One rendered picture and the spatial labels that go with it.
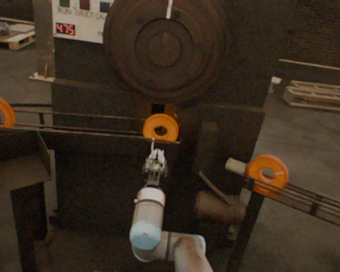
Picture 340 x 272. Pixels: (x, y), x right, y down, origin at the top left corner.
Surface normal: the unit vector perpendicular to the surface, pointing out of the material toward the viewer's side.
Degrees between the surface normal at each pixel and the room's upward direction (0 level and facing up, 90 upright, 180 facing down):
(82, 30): 90
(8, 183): 5
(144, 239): 103
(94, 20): 90
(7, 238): 0
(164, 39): 90
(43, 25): 90
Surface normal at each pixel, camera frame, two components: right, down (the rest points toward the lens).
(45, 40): -0.05, 0.47
